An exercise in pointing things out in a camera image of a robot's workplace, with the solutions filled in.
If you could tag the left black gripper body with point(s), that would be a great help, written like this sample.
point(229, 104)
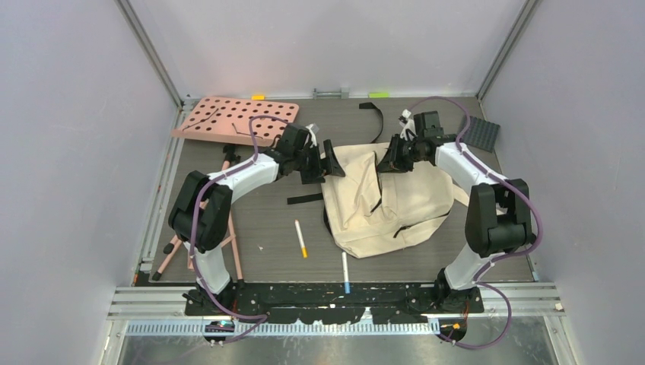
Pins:
point(309, 163)

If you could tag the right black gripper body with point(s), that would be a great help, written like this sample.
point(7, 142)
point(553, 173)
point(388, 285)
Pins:
point(404, 152)

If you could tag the cream canvas backpack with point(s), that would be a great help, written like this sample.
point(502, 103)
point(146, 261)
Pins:
point(370, 213)

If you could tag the blue capped white marker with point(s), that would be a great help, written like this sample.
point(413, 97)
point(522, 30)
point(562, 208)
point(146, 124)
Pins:
point(347, 285)

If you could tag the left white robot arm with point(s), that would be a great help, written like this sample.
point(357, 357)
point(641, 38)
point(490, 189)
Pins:
point(200, 214)

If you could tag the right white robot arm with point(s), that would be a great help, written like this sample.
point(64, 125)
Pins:
point(498, 219)

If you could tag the pink perforated stand board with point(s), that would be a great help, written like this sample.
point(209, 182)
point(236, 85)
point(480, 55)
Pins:
point(235, 121)

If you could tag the dark grey studded baseplate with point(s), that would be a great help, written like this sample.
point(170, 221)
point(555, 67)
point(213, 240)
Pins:
point(481, 134)

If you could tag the yellow capped white marker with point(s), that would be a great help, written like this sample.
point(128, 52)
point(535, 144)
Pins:
point(300, 239)

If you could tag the pink tripod stand legs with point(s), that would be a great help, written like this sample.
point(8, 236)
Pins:
point(175, 243)

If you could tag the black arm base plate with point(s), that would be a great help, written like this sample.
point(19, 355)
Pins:
point(332, 303)

